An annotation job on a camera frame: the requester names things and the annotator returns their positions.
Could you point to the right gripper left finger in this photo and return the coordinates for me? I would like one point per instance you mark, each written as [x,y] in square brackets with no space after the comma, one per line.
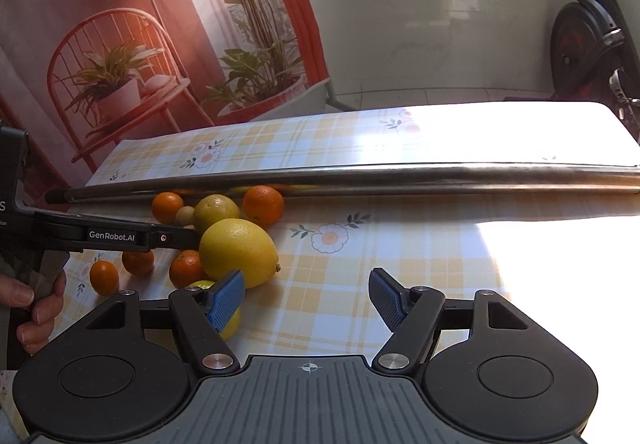
[196,316]

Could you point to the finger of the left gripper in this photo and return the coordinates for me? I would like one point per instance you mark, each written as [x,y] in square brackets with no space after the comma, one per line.
[179,238]

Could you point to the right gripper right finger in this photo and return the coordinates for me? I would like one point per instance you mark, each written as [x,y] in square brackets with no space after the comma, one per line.
[417,316]

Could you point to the brown kiwi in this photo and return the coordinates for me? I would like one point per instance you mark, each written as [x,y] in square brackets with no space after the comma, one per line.
[184,216]

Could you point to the green apple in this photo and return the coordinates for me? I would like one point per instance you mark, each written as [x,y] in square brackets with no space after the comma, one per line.
[223,309]

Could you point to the mandarin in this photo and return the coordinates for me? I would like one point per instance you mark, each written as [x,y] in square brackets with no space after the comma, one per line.
[104,278]
[137,263]
[165,207]
[263,205]
[186,268]

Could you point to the yellow-green citrus fruit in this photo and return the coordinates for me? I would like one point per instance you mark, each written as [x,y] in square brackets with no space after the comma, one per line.
[212,209]

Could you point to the large yellow lemon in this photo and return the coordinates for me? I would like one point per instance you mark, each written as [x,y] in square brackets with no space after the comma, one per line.
[239,245]

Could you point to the person left hand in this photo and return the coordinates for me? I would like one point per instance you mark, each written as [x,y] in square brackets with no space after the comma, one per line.
[34,334]

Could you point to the long metal pole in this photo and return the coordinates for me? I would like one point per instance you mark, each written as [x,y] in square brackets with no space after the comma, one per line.
[370,180]

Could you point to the printed room backdrop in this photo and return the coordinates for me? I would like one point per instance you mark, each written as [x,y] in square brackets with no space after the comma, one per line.
[84,76]

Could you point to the black exercise bike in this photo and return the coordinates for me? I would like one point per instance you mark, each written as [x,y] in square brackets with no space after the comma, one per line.
[593,58]

